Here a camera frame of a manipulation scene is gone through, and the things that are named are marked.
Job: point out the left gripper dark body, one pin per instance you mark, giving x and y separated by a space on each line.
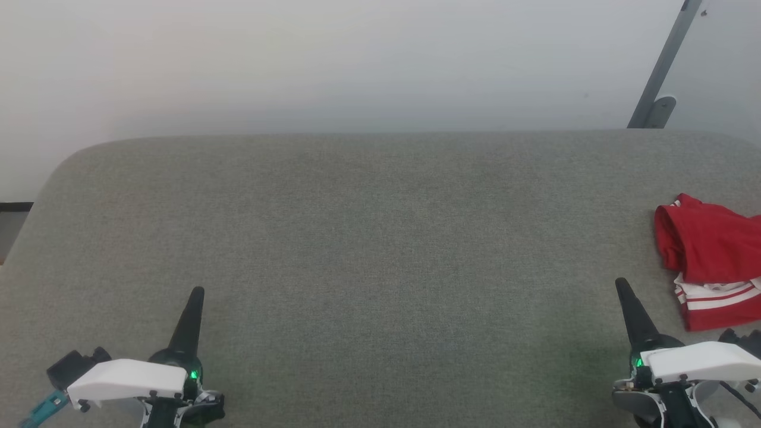
184 365

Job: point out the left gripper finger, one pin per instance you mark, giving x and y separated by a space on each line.
189 324

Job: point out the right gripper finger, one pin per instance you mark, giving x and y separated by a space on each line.
635 315

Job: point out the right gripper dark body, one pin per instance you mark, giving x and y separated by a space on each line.
645 356

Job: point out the red and white sports jersey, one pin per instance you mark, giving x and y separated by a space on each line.
713 255

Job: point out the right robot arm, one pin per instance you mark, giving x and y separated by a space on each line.
639 401

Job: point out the grey fabric sofa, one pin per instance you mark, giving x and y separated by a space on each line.
380 261

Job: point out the dark baseboard strip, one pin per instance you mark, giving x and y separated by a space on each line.
15 207

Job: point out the grey slanted metal bar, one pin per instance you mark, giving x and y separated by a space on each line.
669 59

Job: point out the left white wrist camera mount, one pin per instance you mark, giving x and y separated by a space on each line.
128 380

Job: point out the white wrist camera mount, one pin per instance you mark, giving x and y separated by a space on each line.
704 359
128 380

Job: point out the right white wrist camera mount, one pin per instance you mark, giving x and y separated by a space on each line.
704 359

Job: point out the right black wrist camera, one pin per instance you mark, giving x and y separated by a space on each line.
743 342

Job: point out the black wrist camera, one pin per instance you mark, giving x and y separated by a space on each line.
743 342
74 367

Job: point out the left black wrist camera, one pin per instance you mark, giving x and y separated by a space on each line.
74 367

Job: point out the grey rounded metal bracket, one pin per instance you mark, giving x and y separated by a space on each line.
661 112

